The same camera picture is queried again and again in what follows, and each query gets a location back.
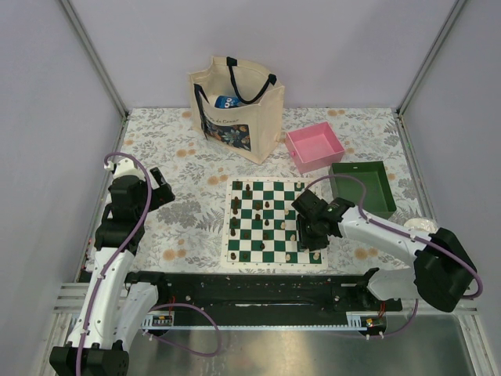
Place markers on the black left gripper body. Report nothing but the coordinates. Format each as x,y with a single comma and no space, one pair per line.
161,195

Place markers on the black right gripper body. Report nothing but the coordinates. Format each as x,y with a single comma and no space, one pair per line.
311,237

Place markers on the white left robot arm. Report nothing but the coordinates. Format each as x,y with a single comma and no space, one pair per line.
101,338

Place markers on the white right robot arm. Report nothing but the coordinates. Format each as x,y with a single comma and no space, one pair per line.
439,270

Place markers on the green white chess board mat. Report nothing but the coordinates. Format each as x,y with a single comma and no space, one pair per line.
260,227

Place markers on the green plastic tray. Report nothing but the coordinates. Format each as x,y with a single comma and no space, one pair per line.
378,200

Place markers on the floral tablecloth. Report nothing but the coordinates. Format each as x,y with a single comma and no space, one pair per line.
186,235

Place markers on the pink plastic box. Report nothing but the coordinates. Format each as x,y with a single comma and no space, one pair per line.
314,147

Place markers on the toilet paper roll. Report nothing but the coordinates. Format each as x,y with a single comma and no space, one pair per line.
422,224

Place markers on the beige canvas tote bag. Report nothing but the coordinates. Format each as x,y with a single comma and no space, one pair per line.
253,128

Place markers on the blue white can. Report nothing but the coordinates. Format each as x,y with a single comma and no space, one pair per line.
226,102

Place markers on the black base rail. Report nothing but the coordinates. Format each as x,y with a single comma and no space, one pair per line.
259,300

